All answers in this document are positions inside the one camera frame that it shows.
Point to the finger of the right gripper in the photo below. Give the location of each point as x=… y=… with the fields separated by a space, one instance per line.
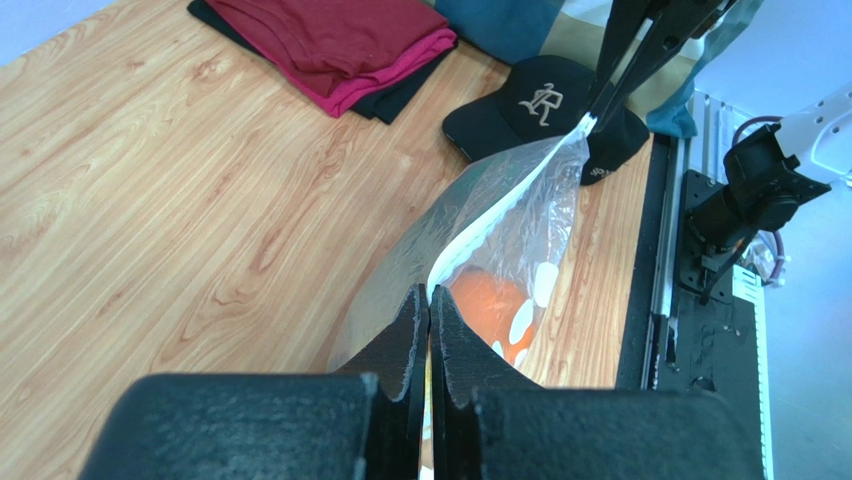
x=689 y=20
x=635 y=45

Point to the blue yellow checked pillow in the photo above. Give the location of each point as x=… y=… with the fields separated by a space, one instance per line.
x=511 y=31

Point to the folded red cloth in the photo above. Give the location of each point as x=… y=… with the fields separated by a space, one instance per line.
x=339 y=52

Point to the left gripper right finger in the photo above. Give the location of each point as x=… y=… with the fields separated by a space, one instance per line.
x=492 y=422

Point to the orange fruit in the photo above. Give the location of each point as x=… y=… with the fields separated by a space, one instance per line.
x=498 y=310

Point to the black baseball cap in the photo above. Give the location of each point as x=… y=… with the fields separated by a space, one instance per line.
x=543 y=97

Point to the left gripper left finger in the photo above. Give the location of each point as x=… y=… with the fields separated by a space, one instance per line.
x=361 y=421

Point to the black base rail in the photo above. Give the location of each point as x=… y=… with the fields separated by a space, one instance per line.
x=676 y=340

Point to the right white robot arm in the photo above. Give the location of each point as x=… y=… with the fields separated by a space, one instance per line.
x=770 y=174

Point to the clear zip top bag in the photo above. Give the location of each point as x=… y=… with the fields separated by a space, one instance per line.
x=510 y=214

